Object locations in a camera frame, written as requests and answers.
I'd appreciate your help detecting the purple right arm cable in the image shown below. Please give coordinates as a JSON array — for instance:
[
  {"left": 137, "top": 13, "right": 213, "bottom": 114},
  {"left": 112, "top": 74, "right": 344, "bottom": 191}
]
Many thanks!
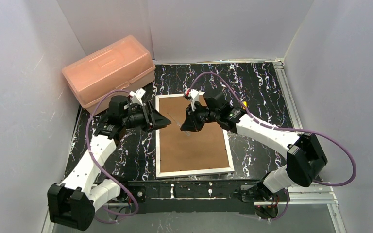
[{"left": 189, "top": 71, "right": 357, "bottom": 222}]

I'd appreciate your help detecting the white picture frame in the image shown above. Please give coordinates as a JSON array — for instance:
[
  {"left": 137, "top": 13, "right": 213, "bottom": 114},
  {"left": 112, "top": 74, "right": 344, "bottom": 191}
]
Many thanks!
[{"left": 155, "top": 94, "right": 235, "bottom": 179}]

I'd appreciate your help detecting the aluminium front rail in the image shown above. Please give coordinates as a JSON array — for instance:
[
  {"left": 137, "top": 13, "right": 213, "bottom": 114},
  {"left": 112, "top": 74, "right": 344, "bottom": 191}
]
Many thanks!
[{"left": 41, "top": 182, "right": 339, "bottom": 233}]

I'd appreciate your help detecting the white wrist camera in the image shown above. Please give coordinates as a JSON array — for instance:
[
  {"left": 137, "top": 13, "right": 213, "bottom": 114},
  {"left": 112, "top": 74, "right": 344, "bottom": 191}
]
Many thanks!
[
  {"left": 184, "top": 89, "right": 202, "bottom": 114},
  {"left": 129, "top": 88, "right": 146, "bottom": 106}
]

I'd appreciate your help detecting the translucent orange plastic box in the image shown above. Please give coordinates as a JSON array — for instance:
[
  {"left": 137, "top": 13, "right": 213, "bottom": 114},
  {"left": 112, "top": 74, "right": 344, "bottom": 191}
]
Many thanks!
[{"left": 62, "top": 35, "right": 155, "bottom": 115}]

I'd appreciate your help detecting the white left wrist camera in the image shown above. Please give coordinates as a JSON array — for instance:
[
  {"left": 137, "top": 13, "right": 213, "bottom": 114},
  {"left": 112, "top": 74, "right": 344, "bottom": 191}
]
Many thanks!
[{"left": 129, "top": 88, "right": 146, "bottom": 106}]

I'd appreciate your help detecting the yellow handled screwdriver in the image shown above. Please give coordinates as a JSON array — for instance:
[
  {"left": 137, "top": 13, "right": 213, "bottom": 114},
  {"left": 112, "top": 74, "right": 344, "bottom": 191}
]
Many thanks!
[{"left": 180, "top": 102, "right": 246, "bottom": 134}]

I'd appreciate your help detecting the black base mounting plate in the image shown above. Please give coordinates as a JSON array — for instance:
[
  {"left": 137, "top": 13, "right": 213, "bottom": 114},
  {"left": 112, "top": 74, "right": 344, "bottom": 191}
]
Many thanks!
[{"left": 98, "top": 180, "right": 290, "bottom": 215}]

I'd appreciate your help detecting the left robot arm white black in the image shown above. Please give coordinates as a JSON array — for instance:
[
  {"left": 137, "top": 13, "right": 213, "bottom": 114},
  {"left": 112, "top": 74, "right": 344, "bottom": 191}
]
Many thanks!
[{"left": 47, "top": 95, "right": 171, "bottom": 231}]

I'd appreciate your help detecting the aluminium right side rail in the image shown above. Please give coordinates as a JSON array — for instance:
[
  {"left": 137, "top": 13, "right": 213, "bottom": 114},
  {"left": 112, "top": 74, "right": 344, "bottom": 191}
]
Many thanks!
[{"left": 272, "top": 58, "right": 322, "bottom": 179}]

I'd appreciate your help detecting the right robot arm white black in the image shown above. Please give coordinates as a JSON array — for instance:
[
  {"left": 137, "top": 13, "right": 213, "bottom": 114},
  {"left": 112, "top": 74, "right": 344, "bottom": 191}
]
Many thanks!
[{"left": 181, "top": 89, "right": 328, "bottom": 198}]

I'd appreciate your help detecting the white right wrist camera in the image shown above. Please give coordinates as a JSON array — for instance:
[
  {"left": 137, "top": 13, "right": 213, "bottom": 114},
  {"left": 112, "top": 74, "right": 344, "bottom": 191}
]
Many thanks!
[{"left": 184, "top": 89, "right": 202, "bottom": 114}]

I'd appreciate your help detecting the aluminium rail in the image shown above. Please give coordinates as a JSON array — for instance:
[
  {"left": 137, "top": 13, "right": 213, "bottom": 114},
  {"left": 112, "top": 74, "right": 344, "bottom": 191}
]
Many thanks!
[
  {"left": 41, "top": 182, "right": 339, "bottom": 233},
  {"left": 272, "top": 58, "right": 322, "bottom": 179}
]

